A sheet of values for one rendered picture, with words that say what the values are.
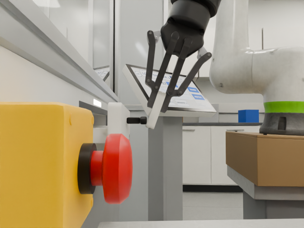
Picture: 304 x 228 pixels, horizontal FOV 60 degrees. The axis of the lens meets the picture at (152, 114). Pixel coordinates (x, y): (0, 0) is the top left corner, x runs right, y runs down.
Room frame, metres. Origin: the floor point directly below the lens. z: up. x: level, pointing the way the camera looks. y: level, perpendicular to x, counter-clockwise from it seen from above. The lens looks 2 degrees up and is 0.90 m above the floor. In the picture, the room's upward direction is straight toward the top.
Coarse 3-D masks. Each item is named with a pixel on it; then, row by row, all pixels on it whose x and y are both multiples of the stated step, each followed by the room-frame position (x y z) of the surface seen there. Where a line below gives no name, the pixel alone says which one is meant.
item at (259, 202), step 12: (228, 168) 0.88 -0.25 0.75; (240, 180) 0.74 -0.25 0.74; (252, 192) 0.63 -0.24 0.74; (264, 192) 0.62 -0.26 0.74; (276, 192) 0.62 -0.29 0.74; (288, 192) 0.62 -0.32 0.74; (300, 192) 0.62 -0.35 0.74; (252, 204) 0.76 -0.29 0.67; (264, 204) 0.67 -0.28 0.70; (276, 204) 0.66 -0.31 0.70; (288, 204) 0.66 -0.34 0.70; (300, 204) 0.66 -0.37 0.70; (252, 216) 0.76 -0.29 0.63; (264, 216) 0.67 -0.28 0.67; (276, 216) 0.66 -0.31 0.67; (288, 216) 0.66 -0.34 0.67; (300, 216) 0.66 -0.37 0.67
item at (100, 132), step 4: (96, 128) 0.36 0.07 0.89; (100, 128) 0.36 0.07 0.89; (104, 128) 0.36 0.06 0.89; (96, 132) 0.36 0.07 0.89; (100, 132) 0.36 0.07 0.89; (104, 132) 0.36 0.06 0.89; (96, 136) 0.36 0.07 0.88; (100, 136) 0.36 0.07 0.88; (104, 136) 0.36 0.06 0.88; (96, 140) 0.36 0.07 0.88; (100, 140) 0.36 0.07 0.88; (104, 140) 0.36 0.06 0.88; (96, 144) 0.35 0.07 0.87; (100, 144) 0.35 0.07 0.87; (104, 144) 0.35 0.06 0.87; (100, 148) 0.35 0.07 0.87
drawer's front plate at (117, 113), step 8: (112, 104) 0.34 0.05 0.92; (120, 104) 0.34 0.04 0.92; (112, 112) 0.34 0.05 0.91; (120, 112) 0.34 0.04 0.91; (128, 112) 0.56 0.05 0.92; (112, 120) 0.34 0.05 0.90; (120, 120) 0.34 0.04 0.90; (112, 128) 0.34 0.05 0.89; (120, 128) 0.34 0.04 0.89; (128, 128) 0.56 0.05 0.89; (128, 136) 0.56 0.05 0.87
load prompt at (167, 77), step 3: (141, 72) 1.35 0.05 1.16; (144, 72) 1.37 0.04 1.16; (153, 72) 1.42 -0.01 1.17; (144, 75) 1.35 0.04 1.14; (153, 75) 1.40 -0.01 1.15; (156, 75) 1.42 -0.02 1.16; (165, 75) 1.48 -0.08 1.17; (168, 75) 1.51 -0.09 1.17; (165, 78) 1.46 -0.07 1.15; (168, 78) 1.48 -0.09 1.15; (177, 81) 1.52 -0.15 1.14
